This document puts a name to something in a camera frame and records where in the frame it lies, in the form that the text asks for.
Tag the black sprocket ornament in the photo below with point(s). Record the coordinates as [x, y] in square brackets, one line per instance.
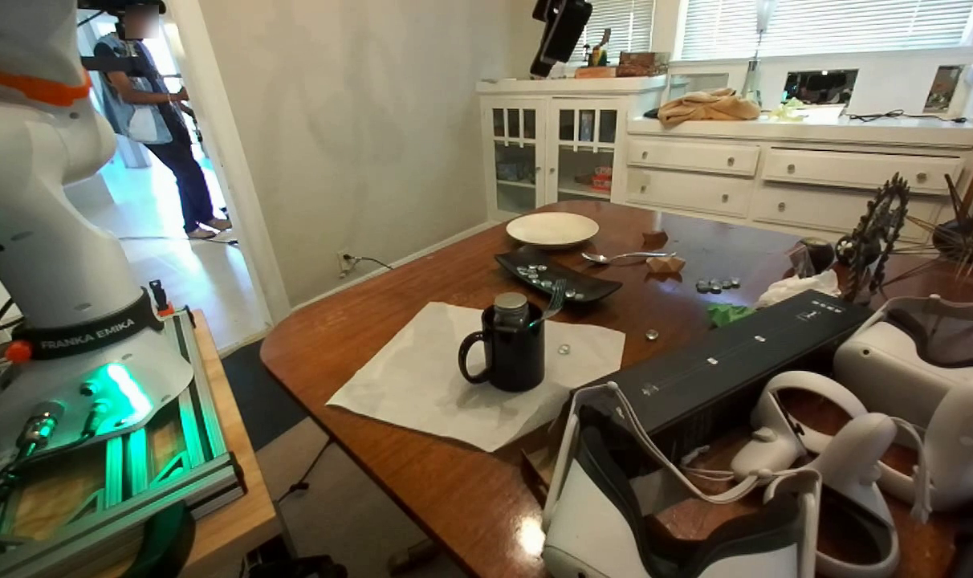
[876, 228]

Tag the clear glass bead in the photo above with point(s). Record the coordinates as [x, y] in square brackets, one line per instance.
[652, 335]
[705, 286]
[734, 283]
[716, 286]

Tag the white window blind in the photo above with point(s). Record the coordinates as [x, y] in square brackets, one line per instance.
[714, 25]
[619, 25]
[882, 25]

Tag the white VR controller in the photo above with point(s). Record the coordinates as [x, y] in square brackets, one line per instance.
[860, 436]

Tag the dark rectangular panel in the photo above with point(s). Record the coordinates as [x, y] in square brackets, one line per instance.
[823, 86]

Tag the white crumpled tissue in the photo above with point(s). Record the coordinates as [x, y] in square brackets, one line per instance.
[795, 289]

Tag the long black box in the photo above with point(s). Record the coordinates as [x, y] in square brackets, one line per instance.
[720, 362]

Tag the metal spoon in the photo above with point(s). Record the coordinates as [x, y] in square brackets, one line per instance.
[594, 256]

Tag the white drawer dresser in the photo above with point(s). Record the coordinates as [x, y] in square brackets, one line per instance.
[827, 170]

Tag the small wooden block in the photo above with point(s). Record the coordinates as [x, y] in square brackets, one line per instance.
[665, 264]

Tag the black rectangular plate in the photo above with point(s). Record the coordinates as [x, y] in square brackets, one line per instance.
[591, 294]

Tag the tan cloth basket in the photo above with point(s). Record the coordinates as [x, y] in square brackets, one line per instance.
[711, 111]

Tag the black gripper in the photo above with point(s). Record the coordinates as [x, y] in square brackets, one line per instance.
[568, 19]

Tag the white shallow bowl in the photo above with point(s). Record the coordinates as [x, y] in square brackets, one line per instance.
[554, 228]

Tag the dark upright frame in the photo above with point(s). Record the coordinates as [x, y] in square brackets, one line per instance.
[943, 89]

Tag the small potted plant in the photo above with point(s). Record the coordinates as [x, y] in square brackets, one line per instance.
[599, 55]

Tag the white paper sheet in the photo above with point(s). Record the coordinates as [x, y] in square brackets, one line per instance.
[421, 374]

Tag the white VR headset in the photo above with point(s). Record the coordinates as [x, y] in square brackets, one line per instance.
[599, 530]
[872, 356]

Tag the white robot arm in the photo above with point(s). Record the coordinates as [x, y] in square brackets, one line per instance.
[37, 213]

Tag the aluminium base frame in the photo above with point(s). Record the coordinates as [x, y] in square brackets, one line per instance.
[132, 469]

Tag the person in blue jeans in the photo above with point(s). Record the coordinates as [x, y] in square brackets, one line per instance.
[144, 101]

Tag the white glass-door cabinet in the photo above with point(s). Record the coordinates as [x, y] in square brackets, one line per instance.
[554, 108]

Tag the black mug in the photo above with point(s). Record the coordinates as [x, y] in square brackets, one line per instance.
[517, 355]

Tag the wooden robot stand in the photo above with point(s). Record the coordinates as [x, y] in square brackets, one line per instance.
[240, 515]

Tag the green packet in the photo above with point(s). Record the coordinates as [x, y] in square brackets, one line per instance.
[730, 314]

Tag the small brown box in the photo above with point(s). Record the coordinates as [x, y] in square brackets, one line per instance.
[636, 61]

